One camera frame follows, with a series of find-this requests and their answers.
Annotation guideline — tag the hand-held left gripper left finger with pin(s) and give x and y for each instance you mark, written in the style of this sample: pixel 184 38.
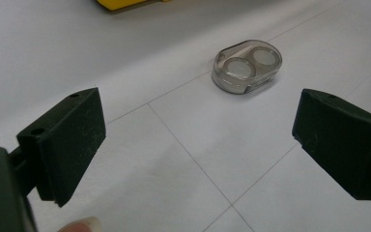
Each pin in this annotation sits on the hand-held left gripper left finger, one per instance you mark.
pixel 67 145

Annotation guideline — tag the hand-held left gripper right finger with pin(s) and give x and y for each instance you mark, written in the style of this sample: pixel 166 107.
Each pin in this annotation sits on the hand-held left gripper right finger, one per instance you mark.
pixel 344 145

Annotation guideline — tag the small clear plastic case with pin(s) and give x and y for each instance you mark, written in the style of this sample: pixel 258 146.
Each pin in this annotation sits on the small clear plastic case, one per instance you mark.
pixel 246 67

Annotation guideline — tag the yellow black drawer organizer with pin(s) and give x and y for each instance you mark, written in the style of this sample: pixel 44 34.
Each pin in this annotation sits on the yellow black drawer organizer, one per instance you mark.
pixel 122 3

